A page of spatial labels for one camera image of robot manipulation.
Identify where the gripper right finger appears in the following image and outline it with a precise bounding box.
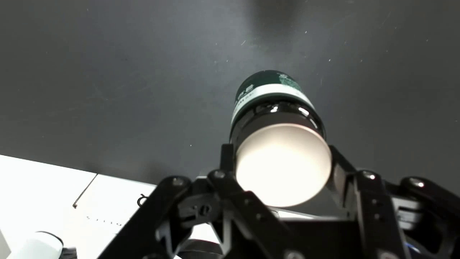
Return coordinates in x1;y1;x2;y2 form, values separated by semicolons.
325;145;460;259

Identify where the white board with print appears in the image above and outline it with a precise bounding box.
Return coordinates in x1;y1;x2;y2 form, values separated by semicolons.
0;155;338;259

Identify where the white round object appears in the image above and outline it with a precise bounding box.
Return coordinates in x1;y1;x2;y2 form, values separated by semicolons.
6;231;78;259

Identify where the dark green bottle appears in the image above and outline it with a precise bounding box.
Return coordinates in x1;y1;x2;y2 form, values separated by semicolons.
229;70;333;208

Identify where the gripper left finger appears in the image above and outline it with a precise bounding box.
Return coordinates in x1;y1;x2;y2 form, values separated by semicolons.
97;143;303;259

